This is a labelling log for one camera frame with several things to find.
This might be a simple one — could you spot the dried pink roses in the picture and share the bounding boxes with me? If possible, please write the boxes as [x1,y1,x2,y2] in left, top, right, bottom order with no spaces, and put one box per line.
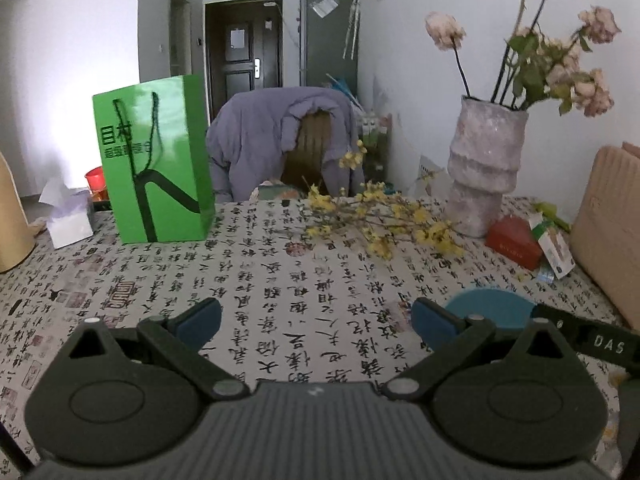
[424,0,624,119]

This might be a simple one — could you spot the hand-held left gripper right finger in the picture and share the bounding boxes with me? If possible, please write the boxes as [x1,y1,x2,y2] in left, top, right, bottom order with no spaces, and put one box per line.
[382,297,576,402]

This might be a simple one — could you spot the yellow flower branch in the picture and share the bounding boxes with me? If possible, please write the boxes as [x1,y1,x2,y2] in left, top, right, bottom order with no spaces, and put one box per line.
[299,139,466,261]

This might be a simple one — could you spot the green snack packet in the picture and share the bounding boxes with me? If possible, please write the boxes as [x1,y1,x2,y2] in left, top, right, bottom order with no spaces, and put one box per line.
[529,209,576,281]

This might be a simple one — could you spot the green paper bag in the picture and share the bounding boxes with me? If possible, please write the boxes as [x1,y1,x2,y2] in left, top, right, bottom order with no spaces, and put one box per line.
[91,74,217,246]

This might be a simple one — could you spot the red box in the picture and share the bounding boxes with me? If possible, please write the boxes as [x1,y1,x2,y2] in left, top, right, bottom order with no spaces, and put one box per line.
[484,214,544,267]

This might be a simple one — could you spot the white paper packet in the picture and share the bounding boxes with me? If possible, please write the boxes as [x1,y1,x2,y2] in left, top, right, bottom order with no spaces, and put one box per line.
[414,154,451,199]

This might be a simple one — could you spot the dark brown door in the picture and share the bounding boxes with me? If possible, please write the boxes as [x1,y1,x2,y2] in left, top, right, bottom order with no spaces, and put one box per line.
[204,0,285,119]

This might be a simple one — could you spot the white tissue pack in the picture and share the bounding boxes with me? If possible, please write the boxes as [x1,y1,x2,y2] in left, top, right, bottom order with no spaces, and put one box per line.
[38,177,95,250]

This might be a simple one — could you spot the white folded umbrella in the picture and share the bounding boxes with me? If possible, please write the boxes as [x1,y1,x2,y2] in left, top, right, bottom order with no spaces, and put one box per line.
[342,0,361,61]

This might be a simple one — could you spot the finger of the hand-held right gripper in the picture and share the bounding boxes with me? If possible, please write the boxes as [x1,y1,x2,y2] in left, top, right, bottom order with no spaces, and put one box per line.
[530,303,584,352]

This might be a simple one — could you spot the black cable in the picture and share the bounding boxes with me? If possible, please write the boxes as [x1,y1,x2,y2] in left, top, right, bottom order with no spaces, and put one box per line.
[0,424,32,477]

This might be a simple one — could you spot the blue plate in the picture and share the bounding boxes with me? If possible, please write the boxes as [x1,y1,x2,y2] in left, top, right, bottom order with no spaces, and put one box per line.
[444,287,536,331]

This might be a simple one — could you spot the red bucket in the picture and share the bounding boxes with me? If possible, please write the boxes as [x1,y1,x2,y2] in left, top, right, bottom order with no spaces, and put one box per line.
[84,166,107,201]

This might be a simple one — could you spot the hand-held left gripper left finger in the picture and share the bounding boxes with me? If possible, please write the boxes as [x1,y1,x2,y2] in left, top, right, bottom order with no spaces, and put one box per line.
[62,297,251,402]

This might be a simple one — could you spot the chair with purple jacket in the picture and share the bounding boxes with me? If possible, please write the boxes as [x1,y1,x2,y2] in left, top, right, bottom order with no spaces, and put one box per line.
[205,86,366,204]

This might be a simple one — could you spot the grey refrigerator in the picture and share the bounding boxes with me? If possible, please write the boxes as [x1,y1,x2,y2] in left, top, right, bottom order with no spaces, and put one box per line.
[298,0,360,92]

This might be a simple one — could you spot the wooden chair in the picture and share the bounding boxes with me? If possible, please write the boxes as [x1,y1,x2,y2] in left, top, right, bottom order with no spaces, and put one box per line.
[282,109,336,196]

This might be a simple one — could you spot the beige ribbed case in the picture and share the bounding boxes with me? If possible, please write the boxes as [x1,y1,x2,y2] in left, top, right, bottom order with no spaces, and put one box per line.
[569,142,640,331]

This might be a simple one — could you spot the beige thermos jug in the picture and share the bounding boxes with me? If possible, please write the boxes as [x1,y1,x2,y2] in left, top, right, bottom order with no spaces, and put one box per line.
[0,152,37,274]

